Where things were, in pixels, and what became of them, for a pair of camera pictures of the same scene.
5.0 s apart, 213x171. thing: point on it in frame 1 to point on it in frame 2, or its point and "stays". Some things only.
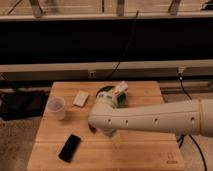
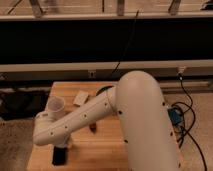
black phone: [69, 148] to [59, 157]
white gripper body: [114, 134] to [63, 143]
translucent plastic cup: [56, 108] stays
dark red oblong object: [94, 130] stays
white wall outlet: [92, 74] stays
